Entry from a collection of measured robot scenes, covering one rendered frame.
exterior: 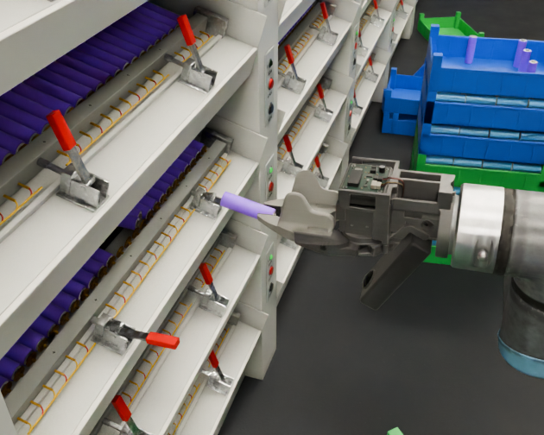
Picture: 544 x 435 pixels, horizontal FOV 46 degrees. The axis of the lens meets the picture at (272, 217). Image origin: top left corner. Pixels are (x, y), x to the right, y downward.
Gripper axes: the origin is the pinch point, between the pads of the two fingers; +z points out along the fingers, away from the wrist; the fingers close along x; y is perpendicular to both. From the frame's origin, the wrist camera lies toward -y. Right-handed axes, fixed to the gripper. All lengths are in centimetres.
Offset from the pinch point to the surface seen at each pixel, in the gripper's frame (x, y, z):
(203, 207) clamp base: -10.9, -7.9, 14.0
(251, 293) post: -28, -39, 15
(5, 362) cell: 23.9, -4.5, 20.7
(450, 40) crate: -96, -12, -14
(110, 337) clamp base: 15.8, -7.5, 14.1
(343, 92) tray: -98, -28, 12
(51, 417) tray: 26.0, -8.6, 15.3
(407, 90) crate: -163, -56, 2
